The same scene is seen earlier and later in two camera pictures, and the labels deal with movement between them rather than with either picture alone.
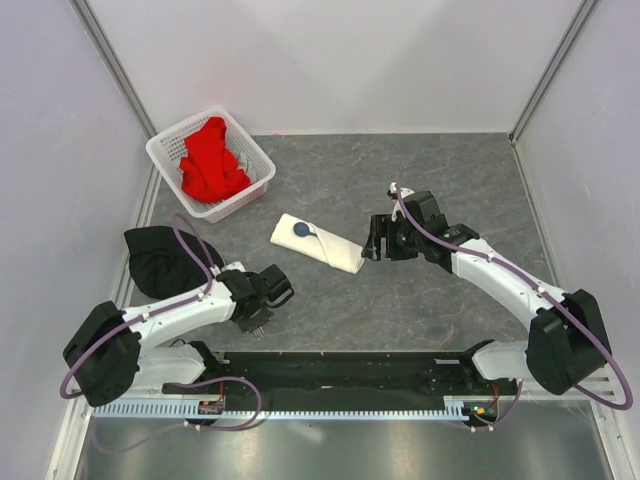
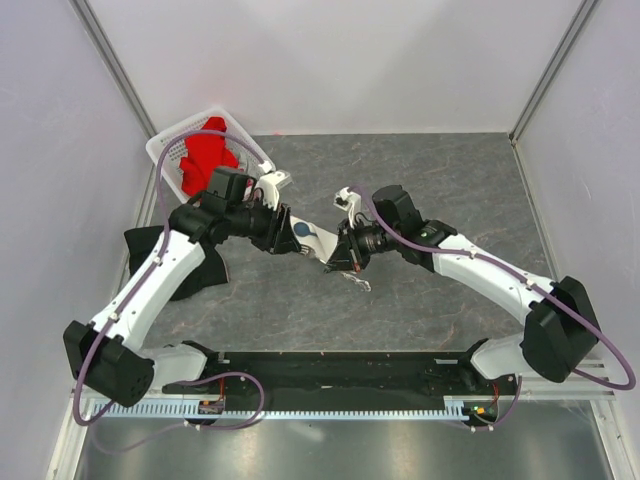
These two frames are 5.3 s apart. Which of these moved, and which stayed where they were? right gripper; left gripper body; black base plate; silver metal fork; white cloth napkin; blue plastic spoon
Moved: silver metal fork; right gripper; left gripper body
Stayed: black base plate; blue plastic spoon; white cloth napkin
